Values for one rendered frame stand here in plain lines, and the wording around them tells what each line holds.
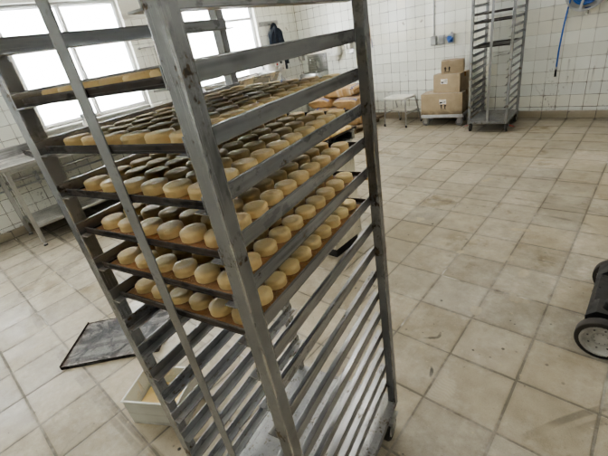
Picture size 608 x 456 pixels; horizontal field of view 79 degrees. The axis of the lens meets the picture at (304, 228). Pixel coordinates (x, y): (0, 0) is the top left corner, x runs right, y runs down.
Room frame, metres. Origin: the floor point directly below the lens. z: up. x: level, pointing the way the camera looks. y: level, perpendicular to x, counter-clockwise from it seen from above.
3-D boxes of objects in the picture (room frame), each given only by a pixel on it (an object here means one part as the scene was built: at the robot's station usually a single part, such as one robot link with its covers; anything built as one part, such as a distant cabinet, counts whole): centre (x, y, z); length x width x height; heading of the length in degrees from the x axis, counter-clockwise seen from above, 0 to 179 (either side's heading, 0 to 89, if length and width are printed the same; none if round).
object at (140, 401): (1.32, 0.83, 0.08); 0.30 x 0.22 x 0.16; 74
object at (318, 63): (7.48, -0.77, 0.93); 0.99 x 0.38 x 1.09; 44
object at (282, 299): (0.79, -0.03, 1.05); 0.64 x 0.03 x 0.03; 145
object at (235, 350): (1.01, 0.29, 0.60); 0.64 x 0.03 x 0.03; 145
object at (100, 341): (1.93, 1.30, 0.01); 0.60 x 0.40 x 0.03; 90
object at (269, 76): (3.10, 0.25, 1.25); 0.56 x 0.29 x 0.14; 133
